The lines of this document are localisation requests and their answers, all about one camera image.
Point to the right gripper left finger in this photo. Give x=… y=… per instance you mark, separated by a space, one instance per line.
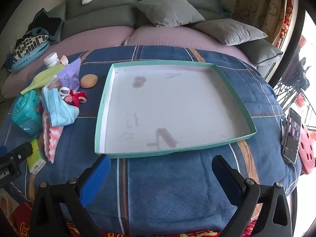
x=92 y=179

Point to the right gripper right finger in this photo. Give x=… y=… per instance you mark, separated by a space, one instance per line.
x=229 y=179

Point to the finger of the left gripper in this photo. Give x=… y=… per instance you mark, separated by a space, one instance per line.
x=17 y=156

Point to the green tissue pack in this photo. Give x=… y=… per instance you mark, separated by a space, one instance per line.
x=36 y=161

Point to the pink white knitted cloth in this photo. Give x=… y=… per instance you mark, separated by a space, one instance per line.
x=51 y=136

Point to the blue face mask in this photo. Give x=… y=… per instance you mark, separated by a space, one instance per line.
x=60 y=113

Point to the green cloth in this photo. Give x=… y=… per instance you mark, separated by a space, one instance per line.
x=42 y=78

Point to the tan makeup sponge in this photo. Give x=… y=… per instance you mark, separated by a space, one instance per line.
x=88 y=81

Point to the purple baby wipes pack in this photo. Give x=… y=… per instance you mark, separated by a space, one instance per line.
x=69 y=76

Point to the pink floral scrunchie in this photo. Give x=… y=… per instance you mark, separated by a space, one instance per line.
x=63 y=60

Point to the teal plastic house box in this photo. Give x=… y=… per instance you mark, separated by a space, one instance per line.
x=27 y=112

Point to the black smartphone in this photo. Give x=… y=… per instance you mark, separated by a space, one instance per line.
x=291 y=137

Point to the pink round stool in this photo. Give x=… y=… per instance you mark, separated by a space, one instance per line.
x=306 y=150

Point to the teal shallow cardboard tray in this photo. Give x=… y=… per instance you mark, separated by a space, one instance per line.
x=158 y=107

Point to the white pill bottle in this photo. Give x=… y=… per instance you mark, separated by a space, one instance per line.
x=51 y=60

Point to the black white patterned cushion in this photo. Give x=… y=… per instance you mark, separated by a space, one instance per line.
x=29 y=50

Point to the pink sofa seat cover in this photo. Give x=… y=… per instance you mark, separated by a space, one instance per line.
x=184 y=37

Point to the grey sofa armrest cushion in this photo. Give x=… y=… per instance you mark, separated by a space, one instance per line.
x=260 y=52

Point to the grey throw pillow flat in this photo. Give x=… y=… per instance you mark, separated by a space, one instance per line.
x=230 y=32

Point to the grey sofa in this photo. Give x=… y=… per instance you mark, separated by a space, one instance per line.
x=78 y=18

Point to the patterned beige curtain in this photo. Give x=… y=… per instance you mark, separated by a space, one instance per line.
x=265 y=15

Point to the grey throw pillow upright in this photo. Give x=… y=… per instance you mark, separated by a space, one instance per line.
x=169 y=13

